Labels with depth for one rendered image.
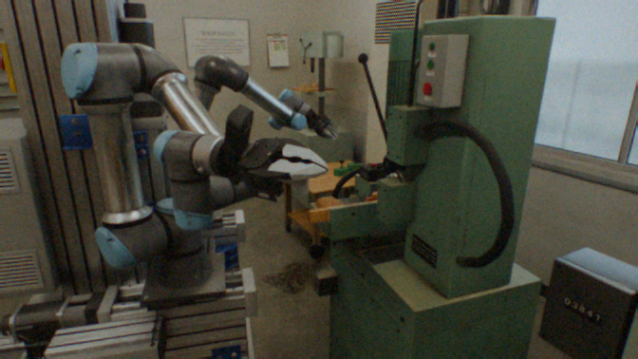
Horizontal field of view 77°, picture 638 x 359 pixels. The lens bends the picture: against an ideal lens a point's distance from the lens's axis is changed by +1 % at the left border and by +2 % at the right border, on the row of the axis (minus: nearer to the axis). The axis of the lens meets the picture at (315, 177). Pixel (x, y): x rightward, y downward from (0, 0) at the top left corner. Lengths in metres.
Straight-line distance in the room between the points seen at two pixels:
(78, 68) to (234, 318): 0.78
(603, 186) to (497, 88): 1.54
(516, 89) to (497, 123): 0.09
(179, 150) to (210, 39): 3.44
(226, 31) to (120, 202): 3.30
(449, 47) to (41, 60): 1.02
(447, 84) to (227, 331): 0.92
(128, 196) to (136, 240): 0.11
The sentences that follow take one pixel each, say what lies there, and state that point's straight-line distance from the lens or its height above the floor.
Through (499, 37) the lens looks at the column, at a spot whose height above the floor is 1.47.
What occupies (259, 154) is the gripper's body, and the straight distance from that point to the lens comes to 0.66.
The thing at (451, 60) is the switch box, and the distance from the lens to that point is 0.99.
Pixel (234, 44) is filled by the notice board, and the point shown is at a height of 1.47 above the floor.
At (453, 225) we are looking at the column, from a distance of 1.10.
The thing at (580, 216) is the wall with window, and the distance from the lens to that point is 2.59.
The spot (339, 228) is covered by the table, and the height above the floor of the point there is 0.88.
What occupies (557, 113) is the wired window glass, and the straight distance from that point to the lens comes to 2.66.
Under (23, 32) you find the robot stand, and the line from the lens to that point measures 1.30.
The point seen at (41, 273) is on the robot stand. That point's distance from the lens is 1.43.
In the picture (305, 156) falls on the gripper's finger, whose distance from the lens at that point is 0.63.
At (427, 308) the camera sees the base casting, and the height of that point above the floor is 0.80.
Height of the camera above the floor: 1.46
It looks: 18 degrees down
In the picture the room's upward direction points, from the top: straight up
